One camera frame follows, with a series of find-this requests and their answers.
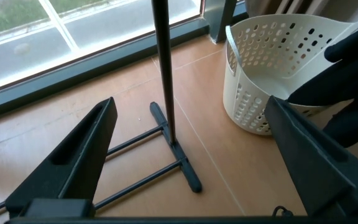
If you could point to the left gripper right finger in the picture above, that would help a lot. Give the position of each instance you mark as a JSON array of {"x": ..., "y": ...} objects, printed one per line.
[{"x": 328, "y": 180}]

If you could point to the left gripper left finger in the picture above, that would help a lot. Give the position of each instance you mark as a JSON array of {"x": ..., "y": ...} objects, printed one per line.
[{"x": 73, "y": 174}]

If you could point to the black garment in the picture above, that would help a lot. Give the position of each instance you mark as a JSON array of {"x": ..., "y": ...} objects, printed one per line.
[{"x": 353, "y": 84}]

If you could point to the white laundry basket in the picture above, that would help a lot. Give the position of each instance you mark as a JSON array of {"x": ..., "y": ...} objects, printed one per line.
[{"x": 269, "y": 87}]

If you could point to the black clothes rack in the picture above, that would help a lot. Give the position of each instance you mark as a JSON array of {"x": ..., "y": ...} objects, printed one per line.
[{"x": 165, "y": 62}]

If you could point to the beige curtain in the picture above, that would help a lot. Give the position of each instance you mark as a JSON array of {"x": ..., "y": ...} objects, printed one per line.
[{"x": 259, "y": 6}]

